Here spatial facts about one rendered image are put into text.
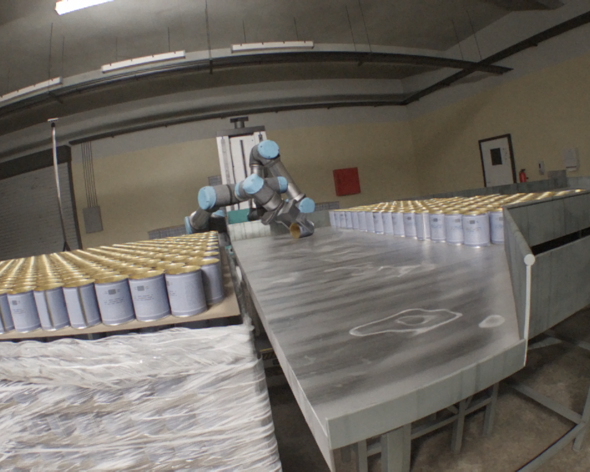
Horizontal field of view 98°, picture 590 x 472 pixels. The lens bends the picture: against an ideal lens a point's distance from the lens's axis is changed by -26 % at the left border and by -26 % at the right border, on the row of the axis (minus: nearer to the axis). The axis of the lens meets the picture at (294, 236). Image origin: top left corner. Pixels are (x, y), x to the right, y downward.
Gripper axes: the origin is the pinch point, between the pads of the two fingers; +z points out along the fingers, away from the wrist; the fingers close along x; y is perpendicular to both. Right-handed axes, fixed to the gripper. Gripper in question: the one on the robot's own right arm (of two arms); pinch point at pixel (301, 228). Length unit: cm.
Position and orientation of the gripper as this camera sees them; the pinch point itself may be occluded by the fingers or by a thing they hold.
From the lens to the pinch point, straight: 144.3
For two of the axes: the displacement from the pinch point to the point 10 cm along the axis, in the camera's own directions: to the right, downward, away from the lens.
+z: 6.4, 5.7, 5.1
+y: 4.4, -8.2, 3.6
